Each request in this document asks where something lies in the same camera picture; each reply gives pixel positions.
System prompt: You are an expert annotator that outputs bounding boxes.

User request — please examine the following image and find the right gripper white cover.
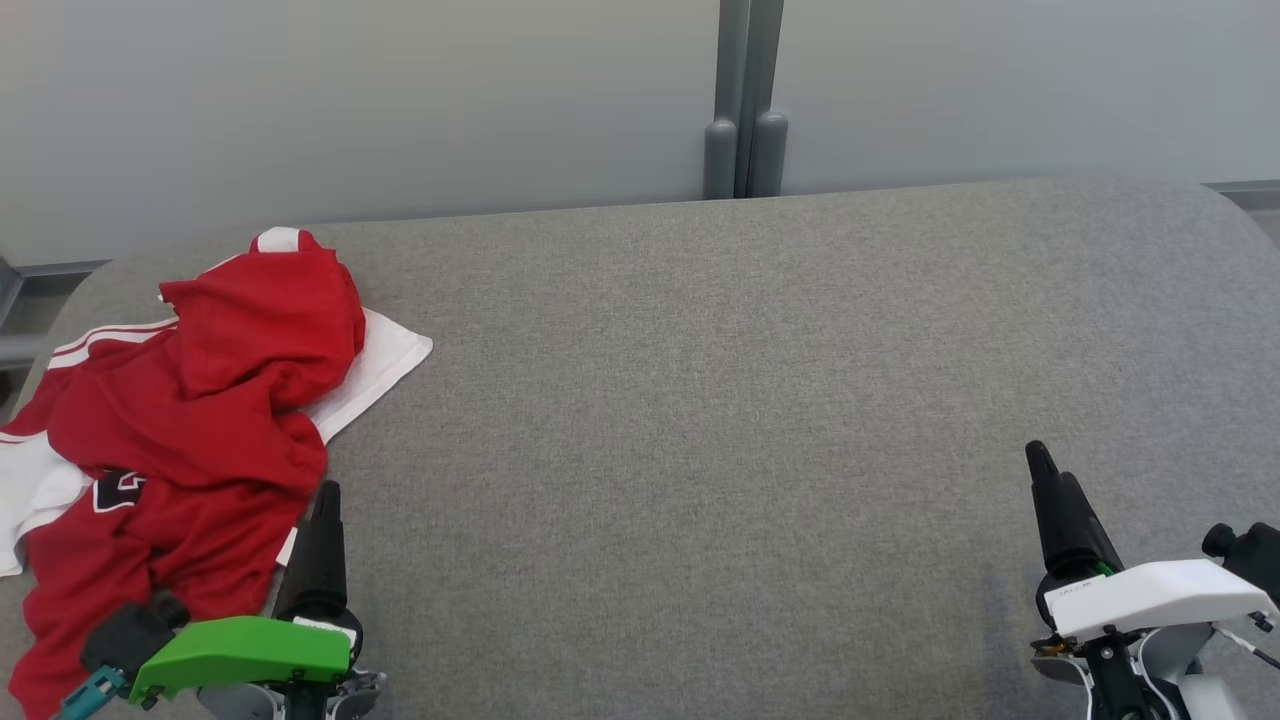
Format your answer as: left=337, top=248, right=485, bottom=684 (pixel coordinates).
left=1024, top=439, right=1279, bottom=720

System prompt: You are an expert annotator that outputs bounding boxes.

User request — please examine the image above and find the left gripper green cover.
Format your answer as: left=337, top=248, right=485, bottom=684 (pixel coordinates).
left=130, top=480, right=387, bottom=720

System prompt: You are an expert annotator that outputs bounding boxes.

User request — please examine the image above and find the red Bulls jersey shirt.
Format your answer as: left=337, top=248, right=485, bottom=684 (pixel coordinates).
left=0, top=305, right=434, bottom=720

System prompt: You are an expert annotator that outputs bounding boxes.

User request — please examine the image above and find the red shorts white trim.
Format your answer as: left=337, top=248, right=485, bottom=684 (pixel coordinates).
left=158, top=227, right=367, bottom=411

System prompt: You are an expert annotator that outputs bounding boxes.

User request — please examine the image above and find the grey fabric sofa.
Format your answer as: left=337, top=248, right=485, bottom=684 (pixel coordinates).
left=0, top=178, right=1280, bottom=720

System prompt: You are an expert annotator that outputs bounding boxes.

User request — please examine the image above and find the teal left camera connector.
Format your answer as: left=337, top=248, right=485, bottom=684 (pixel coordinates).
left=55, top=665, right=131, bottom=720

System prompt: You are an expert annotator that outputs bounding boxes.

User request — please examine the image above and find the grey metal frame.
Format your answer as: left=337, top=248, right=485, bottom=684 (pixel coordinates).
left=0, top=256, right=111, bottom=373

